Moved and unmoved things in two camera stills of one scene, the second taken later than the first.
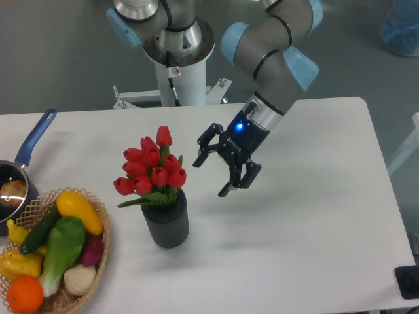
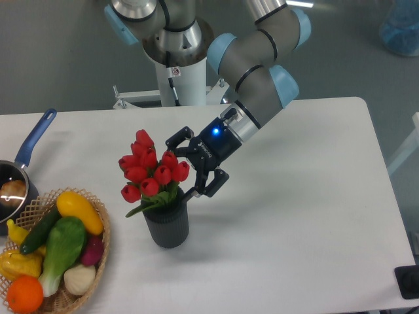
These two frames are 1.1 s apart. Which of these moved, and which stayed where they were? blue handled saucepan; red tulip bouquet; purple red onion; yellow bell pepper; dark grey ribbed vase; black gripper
Moved: red tulip bouquet; black gripper
Stayed: purple red onion; dark grey ribbed vase; yellow bell pepper; blue handled saucepan
